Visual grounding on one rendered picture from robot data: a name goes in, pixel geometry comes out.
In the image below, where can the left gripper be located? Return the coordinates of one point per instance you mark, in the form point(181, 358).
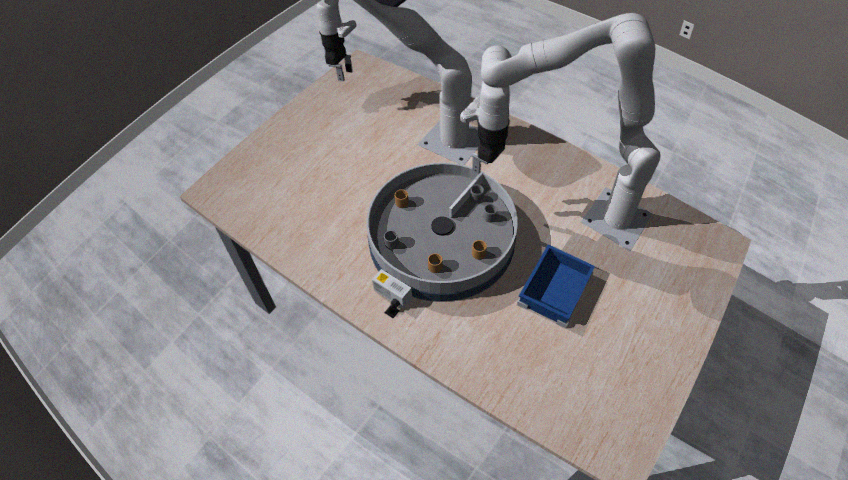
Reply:
point(492, 132)

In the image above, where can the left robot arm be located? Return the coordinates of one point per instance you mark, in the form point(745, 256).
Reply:
point(634, 48)

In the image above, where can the blue crate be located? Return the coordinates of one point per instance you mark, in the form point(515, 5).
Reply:
point(556, 282)

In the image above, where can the grey metal bushing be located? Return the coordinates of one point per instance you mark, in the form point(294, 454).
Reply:
point(477, 198)
point(490, 208)
point(391, 235)

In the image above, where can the bronze bushing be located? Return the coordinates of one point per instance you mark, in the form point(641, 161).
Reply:
point(401, 203)
point(479, 244)
point(435, 258)

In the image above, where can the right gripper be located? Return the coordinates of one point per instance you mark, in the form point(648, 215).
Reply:
point(329, 32)

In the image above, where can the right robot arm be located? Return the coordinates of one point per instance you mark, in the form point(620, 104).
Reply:
point(414, 32)

